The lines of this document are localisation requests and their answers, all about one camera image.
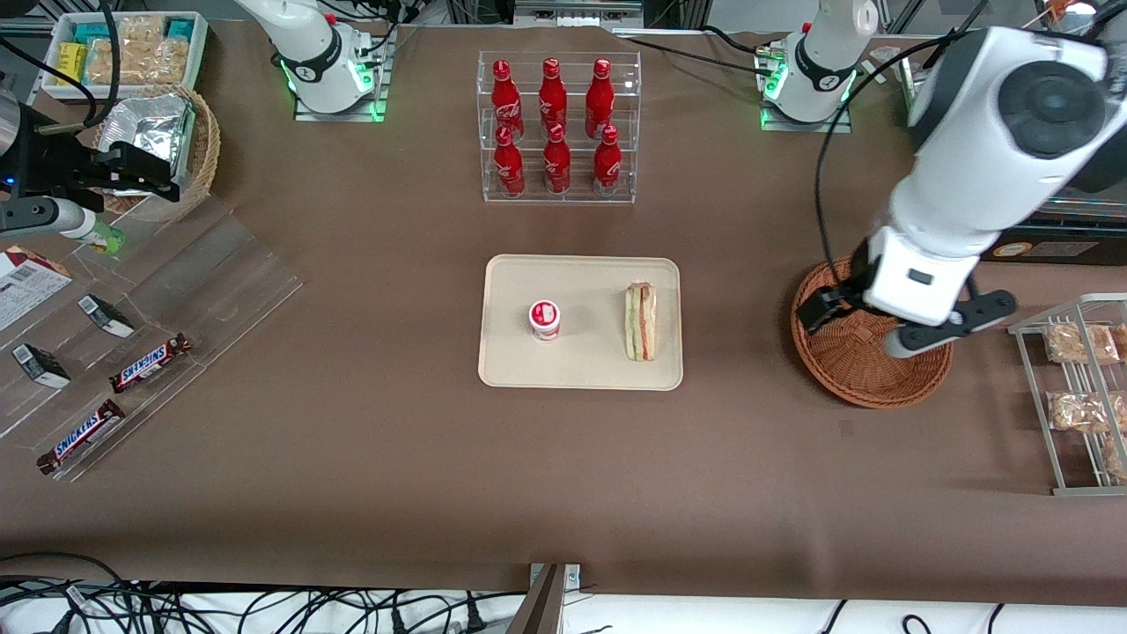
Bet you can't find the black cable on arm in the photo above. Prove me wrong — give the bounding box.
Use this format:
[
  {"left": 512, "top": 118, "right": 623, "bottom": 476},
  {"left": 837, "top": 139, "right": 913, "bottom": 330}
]
[
  {"left": 0, "top": 0, "right": 122, "bottom": 133},
  {"left": 814, "top": 0, "right": 991, "bottom": 284}
]

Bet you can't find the green drink bottle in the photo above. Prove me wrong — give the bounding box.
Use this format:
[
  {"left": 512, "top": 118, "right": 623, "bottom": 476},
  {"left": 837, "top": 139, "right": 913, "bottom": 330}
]
[{"left": 81, "top": 216, "right": 126, "bottom": 256}]

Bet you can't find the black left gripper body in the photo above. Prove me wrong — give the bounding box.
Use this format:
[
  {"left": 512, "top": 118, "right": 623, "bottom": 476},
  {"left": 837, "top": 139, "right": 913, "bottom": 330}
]
[{"left": 819, "top": 271, "right": 878, "bottom": 325}]

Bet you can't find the beige plastic tray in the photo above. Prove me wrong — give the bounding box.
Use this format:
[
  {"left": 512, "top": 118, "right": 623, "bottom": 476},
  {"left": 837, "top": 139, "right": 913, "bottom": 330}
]
[{"left": 477, "top": 254, "right": 684, "bottom": 391}]

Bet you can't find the snickers chocolate bar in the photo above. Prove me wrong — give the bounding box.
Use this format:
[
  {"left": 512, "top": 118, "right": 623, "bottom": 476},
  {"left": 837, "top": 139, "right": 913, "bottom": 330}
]
[
  {"left": 36, "top": 399, "right": 127, "bottom": 476},
  {"left": 109, "top": 333, "right": 193, "bottom": 394}
]

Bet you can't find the small red white yogurt cup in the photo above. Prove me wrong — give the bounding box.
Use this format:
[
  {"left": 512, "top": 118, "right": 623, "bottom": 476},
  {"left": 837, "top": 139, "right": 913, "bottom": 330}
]
[{"left": 528, "top": 300, "right": 563, "bottom": 342}]

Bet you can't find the brown table cover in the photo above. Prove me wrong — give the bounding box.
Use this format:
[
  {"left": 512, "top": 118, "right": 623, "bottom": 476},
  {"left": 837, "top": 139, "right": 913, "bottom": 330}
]
[{"left": 0, "top": 19, "right": 1127, "bottom": 607}]

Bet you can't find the grey wire shelf rack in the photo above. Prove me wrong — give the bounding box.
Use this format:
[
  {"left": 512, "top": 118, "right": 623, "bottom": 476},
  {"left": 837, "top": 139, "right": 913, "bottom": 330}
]
[{"left": 1007, "top": 293, "right": 1127, "bottom": 498}]

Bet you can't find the brown round wicker basket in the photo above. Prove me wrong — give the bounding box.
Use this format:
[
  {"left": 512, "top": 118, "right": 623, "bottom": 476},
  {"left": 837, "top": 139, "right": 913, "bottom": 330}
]
[{"left": 790, "top": 255, "right": 954, "bottom": 409}]

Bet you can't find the printed white paper package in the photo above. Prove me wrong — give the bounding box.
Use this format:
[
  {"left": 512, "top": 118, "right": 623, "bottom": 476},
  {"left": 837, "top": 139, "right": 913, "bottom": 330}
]
[{"left": 0, "top": 245, "right": 74, "bottom": 332}]

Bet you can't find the clear acrylic bottle rack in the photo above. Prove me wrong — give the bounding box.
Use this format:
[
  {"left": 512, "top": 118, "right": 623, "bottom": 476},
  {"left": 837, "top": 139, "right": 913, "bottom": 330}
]
[{"left": 477, "top": 50, "right": 642, "bottom": 205}]

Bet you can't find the silver foil bag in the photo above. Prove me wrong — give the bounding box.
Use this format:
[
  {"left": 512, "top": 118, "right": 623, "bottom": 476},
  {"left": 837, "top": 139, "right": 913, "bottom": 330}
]
[{"left": 103, "top": 92, "right": 197, "bottom": 190}]

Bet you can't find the metal table clamp bracket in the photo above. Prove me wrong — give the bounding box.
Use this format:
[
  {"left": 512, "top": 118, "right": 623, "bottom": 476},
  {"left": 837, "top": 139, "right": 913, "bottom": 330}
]
[{"left": 511, "top": 563, "right": 583, "bottom": 634}]

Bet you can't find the yellow snack box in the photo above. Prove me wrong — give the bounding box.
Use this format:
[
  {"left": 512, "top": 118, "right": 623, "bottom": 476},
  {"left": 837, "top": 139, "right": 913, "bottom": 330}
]
[{"left": 56, "top": 42, "right": 89, "bottom": 87}]

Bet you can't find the tangled black cable bundle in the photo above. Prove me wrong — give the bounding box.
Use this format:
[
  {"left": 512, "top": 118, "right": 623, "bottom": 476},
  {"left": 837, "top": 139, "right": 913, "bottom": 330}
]
[{"left": 0, "top": 551, "right": 529, "bottom": 634}]

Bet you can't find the white plastic bin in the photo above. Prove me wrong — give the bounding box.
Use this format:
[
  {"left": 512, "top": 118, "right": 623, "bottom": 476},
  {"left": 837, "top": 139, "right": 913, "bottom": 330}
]
[{"left": 40, "top": 11, "right": 210, "bottom": 103}]

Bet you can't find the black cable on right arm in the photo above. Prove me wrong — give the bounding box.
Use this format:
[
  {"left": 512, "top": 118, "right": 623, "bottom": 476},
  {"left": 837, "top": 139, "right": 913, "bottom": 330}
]
[{"left": 0, "top": 0, "right": 122, "bottom": 133}]

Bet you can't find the plastic triangle sandwich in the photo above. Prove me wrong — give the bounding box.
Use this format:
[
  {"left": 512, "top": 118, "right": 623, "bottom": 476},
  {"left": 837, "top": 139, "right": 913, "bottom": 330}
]
[{"left": 624, "top": 282, "right": 659, "bottom": 362}]

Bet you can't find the small black white box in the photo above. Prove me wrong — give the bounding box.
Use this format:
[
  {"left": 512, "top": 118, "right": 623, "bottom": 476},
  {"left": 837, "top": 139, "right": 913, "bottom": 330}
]
[
  {"left": 11, "top": 343, "right": 71, "bottom": 389},
  {"left": 77, "top": 294, "right": 136, "bottom": 339}
]

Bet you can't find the light tan wicker basket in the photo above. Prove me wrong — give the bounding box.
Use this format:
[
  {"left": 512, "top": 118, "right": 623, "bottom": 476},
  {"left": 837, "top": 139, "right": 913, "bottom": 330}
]
[{"left": 92, "top": 84, "right": 221, "bottom": 223}]

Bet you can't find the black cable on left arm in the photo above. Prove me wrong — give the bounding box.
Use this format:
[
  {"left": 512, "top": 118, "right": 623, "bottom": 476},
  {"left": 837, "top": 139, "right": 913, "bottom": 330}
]
[{"left": 814, "top": 0, "right": 991, "bottom": 284}]

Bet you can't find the clear acrylic stepped display stand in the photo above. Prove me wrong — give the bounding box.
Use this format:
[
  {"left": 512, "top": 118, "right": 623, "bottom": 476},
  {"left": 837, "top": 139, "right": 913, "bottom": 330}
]
[{"left": 0, "top": 195, "right": 306, "bottom": 483}]

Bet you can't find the black cable along table edge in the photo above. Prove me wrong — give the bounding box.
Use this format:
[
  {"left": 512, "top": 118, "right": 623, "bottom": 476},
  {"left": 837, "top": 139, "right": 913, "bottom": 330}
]
[{"left": 615, "top": 25, "right": 780, "bottom": 78}]

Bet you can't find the red cola bottle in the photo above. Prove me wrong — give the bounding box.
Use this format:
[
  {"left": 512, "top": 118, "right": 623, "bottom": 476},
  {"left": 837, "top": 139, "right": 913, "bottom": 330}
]
[
  {"left": 592, "top": 125, "right": 623, "bottom": 198},
  {"left": 542, "top": 123, "right": 572, "bottom": 195},
  {"left": 493, "top": 126, "right": 527, "bottom": 198},
  {"left": 585, "top": 59, "right": 615, "bottom": 140},
  {"left": 538, "top": 58, "right": 569, "bottom": 138},
  {"left": 490, "top": 60, "right": 525, "bottom": 142}
]

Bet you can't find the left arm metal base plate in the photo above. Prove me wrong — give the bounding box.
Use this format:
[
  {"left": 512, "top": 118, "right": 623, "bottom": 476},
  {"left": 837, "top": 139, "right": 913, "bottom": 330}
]
[{"left": 761, "top": 42, "right": 854, "bottom": 135}]

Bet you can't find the clear bag of rice crackers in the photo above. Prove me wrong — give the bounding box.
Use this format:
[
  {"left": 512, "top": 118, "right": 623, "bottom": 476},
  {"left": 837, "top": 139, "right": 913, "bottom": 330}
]
[{"left": 86, "top": 15, "right": 191, "bottom": 87}]

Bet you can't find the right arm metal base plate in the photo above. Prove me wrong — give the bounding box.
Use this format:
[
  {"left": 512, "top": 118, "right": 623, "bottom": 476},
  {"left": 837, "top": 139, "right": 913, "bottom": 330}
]
[{"left": 292, "top": 33, "right": 390, "bottom": 123}]

